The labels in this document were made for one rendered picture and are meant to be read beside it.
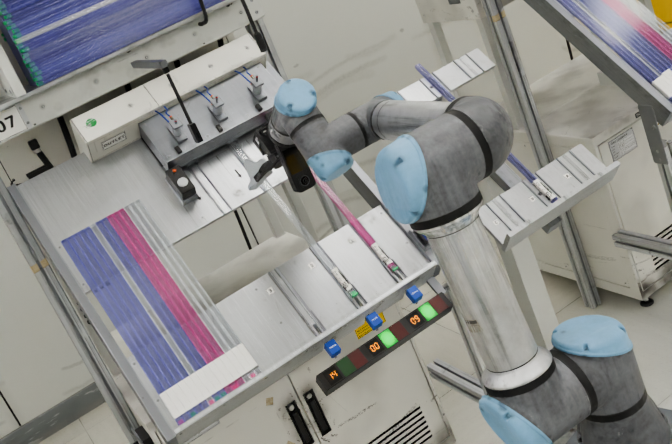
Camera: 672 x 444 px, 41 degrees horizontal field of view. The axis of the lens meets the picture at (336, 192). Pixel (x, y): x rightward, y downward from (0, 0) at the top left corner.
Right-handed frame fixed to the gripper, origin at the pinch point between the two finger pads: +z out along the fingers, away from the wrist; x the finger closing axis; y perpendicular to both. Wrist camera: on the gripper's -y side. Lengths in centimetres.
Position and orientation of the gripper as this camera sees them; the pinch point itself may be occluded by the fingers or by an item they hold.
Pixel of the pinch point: (279, 176)
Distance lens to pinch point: 196.6
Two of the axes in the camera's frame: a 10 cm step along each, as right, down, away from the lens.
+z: -1.8, 3.7, 9.1
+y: -5.6, -8.0, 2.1
